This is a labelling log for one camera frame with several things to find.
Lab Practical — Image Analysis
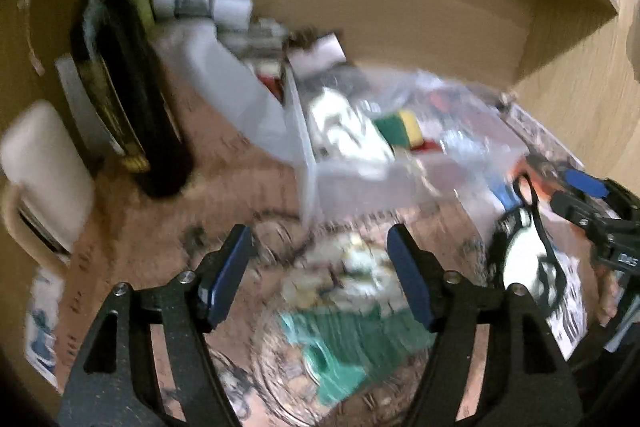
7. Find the grey flat board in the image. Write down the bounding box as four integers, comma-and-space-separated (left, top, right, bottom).
54, 53, 117, 158

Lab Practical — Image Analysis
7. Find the white paper roll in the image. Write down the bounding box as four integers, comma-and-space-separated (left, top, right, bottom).
210, 0, 253, 32

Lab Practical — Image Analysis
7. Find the yellow green sponge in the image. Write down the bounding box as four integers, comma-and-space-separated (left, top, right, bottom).
375, 109, 426, 148

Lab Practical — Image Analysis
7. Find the clear plastic bin lid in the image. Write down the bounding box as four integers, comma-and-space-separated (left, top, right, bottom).
160, 24, 301, 165

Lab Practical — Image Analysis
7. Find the person's right hand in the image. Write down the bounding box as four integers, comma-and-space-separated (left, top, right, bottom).
597, 266, 624, 327

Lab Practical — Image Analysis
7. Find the clear plastic bag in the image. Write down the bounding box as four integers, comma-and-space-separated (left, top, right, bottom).
320, 68, 501, 142

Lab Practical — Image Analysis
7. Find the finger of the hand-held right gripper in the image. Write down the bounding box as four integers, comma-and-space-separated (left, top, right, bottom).
564, 170, 612, 200
549, 191, 603, 229

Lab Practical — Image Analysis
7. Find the green knitted cloth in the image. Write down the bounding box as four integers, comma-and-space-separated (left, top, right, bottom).
277, 307, 437, 405

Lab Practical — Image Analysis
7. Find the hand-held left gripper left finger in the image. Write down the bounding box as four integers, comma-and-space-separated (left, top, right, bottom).
57, 224, 254, 427

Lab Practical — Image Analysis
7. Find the printed paper sheet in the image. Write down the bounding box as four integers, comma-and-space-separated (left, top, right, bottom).
24, 267, 66, 390

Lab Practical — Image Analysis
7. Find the white floral cloth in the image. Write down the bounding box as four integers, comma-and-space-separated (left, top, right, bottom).
280, 232, 408, 315

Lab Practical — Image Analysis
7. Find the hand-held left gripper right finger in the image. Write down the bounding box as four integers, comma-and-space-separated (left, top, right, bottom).
387, 223, 585, 427

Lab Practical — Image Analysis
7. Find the dark glass wine bottle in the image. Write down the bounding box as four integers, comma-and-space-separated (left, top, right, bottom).
69, 0, 196, 198

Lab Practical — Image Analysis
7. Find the black and white soft pouch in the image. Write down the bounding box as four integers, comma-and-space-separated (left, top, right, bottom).
487, 173, 566, 308

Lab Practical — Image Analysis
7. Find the clear plastic storage bin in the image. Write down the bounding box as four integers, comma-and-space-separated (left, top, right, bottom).
283, 67, 531, 228

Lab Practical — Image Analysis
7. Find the orange and black item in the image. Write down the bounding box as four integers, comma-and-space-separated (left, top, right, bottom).
510, 157, 576, 202

